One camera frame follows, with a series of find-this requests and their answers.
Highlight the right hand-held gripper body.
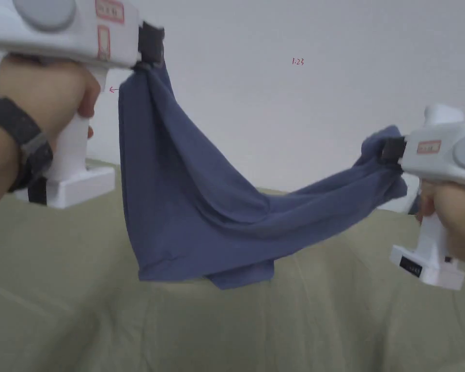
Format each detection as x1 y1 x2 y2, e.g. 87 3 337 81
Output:
380 104 465 291

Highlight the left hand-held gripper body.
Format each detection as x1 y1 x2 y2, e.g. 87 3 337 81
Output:
0 0 166 210

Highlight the dark blue shirt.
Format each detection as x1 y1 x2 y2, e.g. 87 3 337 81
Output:
118 62 409 291

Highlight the person's left forearm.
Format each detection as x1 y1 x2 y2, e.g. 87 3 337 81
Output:
0 92 54 217

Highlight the person's left hand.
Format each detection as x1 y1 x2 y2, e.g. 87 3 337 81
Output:
0 53 102 155

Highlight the person's right hand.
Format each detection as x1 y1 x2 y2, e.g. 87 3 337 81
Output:
415 181 465 278

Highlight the bed with beige sheet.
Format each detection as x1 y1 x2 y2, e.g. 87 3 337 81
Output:
0 156 465 372

